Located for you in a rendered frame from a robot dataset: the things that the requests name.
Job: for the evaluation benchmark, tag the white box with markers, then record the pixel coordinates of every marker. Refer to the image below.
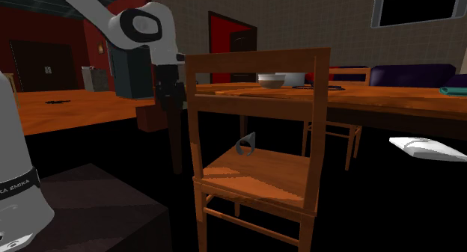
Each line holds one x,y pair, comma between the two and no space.
296,79

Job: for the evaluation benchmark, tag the dark grey cabinet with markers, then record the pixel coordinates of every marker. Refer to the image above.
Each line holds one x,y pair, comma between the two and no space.
133,74

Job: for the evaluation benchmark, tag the dark purple sofa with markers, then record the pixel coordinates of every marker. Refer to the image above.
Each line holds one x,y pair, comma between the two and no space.
412,75

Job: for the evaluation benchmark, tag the white and brown bowl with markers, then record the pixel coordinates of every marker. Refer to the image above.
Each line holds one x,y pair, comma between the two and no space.
271,81

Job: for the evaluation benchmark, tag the white pillow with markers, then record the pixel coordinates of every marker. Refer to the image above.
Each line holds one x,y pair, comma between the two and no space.
423,149

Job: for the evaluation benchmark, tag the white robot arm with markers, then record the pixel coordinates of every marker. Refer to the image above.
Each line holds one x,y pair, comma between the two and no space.
22,193

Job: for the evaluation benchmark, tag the red doorway with dark door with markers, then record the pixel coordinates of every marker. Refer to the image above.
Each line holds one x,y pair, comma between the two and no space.
222,43

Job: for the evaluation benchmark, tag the black wall television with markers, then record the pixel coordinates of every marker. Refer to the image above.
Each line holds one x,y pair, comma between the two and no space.
416,5

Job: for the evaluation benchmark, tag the black flat object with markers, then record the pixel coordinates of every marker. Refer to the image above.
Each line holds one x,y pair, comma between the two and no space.
57,102

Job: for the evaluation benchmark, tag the teal cloth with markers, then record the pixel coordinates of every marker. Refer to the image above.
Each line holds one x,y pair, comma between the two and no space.
454,91

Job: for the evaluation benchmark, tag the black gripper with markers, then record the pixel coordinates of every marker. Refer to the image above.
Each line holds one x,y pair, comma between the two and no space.
168,89

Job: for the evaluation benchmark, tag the small wall picture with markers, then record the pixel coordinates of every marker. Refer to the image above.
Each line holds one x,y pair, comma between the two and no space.
100,49

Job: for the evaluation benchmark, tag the grey bin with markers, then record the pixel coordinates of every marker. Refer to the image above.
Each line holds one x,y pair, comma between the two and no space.
94,80

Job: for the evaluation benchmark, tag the dark robot stand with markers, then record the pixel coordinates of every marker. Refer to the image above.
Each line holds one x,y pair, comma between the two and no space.
102,211

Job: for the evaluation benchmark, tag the dark brown double door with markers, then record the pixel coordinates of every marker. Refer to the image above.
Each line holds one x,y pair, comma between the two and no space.
43,67

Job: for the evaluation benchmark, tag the wooden chair with slatted back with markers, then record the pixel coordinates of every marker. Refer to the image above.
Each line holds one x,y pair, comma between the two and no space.
255,171

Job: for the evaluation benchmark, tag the red-brown block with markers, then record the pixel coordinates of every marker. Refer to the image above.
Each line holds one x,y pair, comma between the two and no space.
149,118

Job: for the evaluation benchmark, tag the wooden dining table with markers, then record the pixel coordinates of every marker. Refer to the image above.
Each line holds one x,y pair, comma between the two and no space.
383,98

